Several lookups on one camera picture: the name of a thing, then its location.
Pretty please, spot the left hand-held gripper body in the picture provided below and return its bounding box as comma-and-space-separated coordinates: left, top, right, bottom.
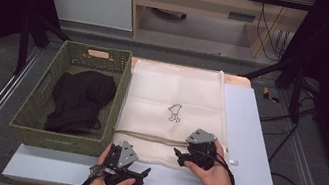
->
87, 135, 145, 185

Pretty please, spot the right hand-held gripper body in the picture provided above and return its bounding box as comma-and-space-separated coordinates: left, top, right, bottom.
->
180, 126, 223, 173

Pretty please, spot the white mesh laundry bag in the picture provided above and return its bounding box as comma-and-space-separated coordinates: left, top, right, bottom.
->
109, 55, 244, 178

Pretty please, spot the black garment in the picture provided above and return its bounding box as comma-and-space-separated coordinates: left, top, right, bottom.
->
44, 64, 120, 142

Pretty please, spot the green woven basket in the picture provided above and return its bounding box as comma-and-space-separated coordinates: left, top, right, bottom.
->
6, 33, 136, 162

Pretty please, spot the person's right hand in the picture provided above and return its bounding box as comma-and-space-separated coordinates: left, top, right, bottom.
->
180, 136, 243, 185

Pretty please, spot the yellow and black tool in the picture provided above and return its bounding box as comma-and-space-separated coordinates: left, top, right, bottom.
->
260, 86, 283, 105

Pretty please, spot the black metal stand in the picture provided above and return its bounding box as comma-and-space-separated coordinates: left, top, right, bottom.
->
235, 50, 311, 125
12, 10, 75, 84

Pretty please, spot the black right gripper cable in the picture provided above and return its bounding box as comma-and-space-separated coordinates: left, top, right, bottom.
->
204, 151, 241, 185

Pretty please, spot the hanging black cable bundle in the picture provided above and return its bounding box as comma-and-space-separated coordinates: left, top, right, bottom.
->
251, 0, 297, 63

